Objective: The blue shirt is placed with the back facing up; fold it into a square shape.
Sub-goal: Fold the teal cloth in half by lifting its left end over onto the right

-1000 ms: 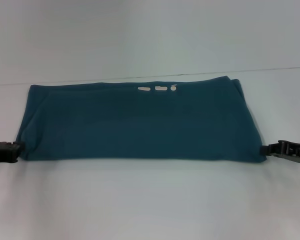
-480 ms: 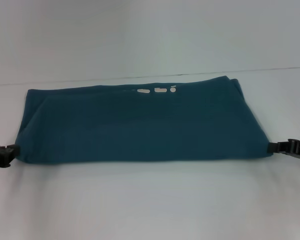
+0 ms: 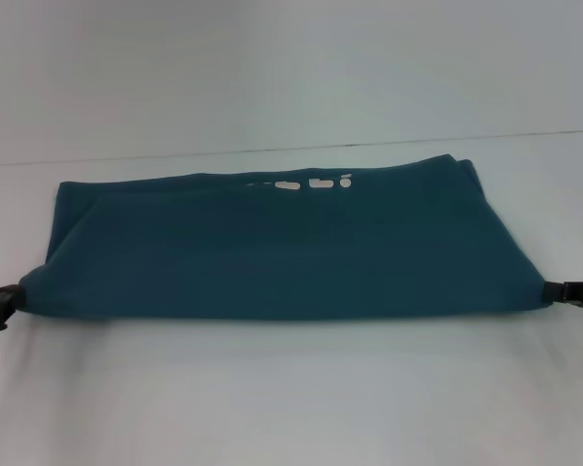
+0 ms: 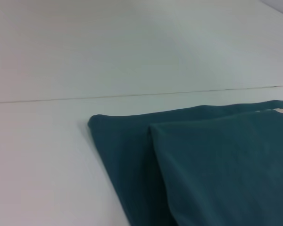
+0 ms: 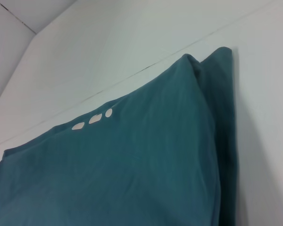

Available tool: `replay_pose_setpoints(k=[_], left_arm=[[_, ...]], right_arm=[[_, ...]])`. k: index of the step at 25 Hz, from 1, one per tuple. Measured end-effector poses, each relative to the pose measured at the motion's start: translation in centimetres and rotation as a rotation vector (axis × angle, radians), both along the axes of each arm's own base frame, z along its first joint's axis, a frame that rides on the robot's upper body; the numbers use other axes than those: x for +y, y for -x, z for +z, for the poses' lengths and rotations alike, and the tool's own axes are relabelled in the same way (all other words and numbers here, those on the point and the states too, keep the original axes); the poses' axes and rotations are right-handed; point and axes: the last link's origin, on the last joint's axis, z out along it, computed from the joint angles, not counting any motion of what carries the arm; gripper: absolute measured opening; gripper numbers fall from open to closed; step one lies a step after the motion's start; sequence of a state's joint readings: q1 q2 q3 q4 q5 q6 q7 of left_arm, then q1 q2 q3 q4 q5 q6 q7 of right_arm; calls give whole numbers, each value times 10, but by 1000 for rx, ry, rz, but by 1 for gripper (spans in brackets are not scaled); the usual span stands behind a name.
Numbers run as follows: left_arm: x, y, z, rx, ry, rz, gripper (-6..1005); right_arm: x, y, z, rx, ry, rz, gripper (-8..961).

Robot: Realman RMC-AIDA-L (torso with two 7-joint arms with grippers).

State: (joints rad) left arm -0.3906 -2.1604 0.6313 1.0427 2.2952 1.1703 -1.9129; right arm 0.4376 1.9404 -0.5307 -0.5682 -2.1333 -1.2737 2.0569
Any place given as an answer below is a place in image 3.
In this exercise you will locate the blue shirt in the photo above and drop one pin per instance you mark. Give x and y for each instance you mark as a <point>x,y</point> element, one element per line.
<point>282,247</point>

